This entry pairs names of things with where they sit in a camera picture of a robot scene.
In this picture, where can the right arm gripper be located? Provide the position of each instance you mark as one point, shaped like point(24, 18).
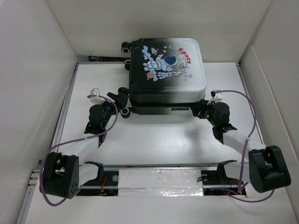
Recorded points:
point(201, 106)

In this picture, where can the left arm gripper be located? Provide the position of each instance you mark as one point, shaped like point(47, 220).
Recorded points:
point(120, 101)

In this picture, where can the white space print suitcase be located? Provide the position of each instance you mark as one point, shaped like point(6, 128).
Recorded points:
point(165, 75)

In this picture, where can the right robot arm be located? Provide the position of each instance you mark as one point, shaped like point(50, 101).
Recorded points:
point(266, 168)

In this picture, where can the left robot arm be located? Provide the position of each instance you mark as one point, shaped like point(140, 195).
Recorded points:
point(64, 169)

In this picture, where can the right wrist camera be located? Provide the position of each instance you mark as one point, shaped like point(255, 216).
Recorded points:
point(216, 97)

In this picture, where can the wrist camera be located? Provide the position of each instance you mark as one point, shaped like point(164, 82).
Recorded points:
point(95, 97)
point(216, 97)

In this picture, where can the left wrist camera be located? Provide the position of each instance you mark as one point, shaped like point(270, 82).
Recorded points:
point(95, 97)

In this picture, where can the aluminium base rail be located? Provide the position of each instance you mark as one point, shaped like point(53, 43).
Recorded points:
point(162, 196)

